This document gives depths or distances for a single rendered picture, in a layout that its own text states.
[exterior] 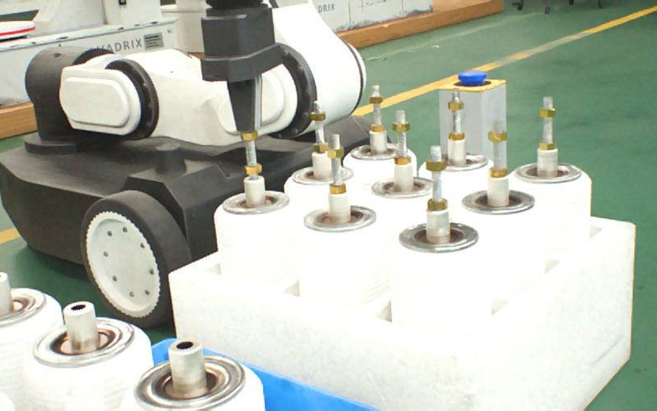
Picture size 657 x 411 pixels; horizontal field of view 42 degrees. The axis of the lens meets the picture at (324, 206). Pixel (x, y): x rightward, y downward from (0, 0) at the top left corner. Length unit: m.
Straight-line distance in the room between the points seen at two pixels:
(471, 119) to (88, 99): 0.69
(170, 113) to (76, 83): 0.20
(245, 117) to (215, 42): 0.09
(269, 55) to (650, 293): 0.69
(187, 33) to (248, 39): 2.87
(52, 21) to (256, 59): 2.31
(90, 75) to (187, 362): 1.02
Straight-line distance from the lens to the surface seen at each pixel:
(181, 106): 1.43
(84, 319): 0.66
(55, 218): 1.49
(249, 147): 0.93
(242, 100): 0.91
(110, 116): 1.51
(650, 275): 1.39
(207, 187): 1.26
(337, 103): 1.27
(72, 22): 3.21
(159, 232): 1.19
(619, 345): 1.09
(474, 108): 1.19
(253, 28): 0.88
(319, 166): 1.02
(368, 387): 0.83
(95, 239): 1.31
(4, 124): 2.79
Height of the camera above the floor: 0.54
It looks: 18 degrees down
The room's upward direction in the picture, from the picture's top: 4 degrees counter-clockwise
